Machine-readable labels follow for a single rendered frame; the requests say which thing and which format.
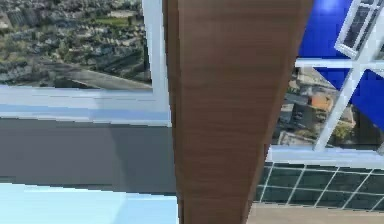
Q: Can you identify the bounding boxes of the brown wooden cupboard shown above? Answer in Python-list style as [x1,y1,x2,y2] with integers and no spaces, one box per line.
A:
[162,0,315,224]

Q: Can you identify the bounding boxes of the white framed window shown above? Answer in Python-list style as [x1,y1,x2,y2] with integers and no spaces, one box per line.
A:
[0,0,172,128]
[265,0,384,169]

